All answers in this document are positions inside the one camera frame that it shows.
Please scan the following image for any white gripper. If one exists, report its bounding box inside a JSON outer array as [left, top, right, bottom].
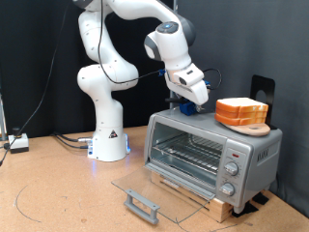
[[165, 75, 211, 113]]

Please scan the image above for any metal oven rack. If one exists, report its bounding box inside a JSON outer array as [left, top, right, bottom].
[[153, 132, 225, 175]]

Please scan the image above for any silver oven knob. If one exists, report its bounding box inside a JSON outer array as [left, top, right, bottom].
[[219, 182, 236, 197], [224, 160, 240, 177]]

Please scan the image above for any silver toaster oven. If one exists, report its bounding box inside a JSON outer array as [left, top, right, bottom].
[[143, 105, 284, 215]]

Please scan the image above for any black tape piece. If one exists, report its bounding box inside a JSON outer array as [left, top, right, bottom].
[[252, 191, 270, 206]]

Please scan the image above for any grey metal pole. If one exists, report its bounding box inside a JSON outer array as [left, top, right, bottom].
[[169, 0, 179, 109]]

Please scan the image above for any round wooden board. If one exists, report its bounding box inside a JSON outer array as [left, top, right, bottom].
[[221, 122, 271, 137]]

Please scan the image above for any black metal bookend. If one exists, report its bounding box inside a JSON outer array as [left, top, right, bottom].
[[250, 74, 278, 131]]

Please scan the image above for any grey curtain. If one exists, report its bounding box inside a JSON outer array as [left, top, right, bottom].
[[175, 0, 309, 218]]

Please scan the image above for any wooden slatted block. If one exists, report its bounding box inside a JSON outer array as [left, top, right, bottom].
[[151, 170, 235, 223]]

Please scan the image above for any black curtain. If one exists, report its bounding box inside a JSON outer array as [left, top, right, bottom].
[[0, 0, 177, 139]]

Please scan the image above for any grey box black button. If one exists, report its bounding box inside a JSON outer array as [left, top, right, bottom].
[[8, 127, 30, 154]]

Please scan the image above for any thin metal stand leg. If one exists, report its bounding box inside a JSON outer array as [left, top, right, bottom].
[[0, 95, 8, 141]]

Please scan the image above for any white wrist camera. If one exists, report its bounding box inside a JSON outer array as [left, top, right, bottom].
[[172, 63, 206, 87]]

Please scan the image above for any thin black camera cable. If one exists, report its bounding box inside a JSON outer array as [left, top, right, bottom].
[[97, 0, 224, 95]]

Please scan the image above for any black base cable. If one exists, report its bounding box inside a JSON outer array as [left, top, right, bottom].
[[54, 134, 90, 150]]

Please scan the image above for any black cable silver connector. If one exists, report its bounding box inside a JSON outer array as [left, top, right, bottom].
[[51, 130, 94, 143]]

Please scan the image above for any long black hanging cable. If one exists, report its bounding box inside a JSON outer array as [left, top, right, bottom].
[[0, 0, 71, 167]]

